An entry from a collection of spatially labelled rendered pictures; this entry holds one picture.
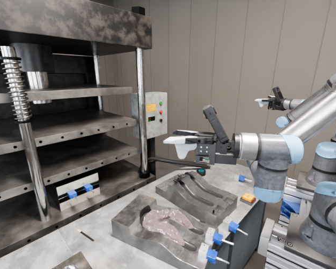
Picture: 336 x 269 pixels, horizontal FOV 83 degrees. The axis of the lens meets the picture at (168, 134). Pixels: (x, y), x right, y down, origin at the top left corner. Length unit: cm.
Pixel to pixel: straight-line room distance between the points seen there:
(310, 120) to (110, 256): 100
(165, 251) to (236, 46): 252
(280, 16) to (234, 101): 107
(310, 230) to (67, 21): 140
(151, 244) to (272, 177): 66
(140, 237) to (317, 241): 71
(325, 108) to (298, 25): 212
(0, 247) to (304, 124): 146
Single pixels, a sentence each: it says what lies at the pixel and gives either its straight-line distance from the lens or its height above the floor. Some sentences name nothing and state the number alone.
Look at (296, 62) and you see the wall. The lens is 274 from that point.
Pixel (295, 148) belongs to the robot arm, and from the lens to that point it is 57.
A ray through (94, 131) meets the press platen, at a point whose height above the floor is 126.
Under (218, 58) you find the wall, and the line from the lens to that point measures 297.
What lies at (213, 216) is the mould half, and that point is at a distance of 118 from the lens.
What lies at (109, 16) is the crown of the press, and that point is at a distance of 135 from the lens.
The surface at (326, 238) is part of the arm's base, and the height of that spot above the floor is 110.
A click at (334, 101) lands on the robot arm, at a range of 73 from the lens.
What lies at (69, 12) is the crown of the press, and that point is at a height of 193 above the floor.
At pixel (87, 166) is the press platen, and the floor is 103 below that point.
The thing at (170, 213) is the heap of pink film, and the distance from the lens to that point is 112.
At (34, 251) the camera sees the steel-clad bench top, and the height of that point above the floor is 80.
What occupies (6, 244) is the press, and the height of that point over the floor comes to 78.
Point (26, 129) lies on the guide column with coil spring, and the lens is 122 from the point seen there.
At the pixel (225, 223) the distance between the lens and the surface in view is 121.
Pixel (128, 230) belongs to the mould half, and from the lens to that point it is 108.
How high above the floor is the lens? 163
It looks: 17 degrees down
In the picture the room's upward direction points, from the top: straight up
